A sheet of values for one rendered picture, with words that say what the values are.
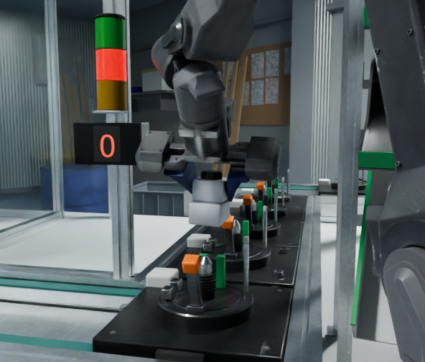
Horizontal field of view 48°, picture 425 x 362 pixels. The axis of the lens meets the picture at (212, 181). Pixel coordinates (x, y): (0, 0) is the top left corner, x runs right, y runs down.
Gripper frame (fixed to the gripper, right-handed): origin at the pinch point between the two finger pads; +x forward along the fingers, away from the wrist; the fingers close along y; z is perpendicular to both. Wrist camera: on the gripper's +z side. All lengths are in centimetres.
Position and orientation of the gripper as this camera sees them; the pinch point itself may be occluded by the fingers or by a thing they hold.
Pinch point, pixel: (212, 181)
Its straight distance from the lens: 66.6
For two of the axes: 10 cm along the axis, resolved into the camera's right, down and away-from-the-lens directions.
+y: -9.7, -0.7, 2.3
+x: 1.1, 7.1, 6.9
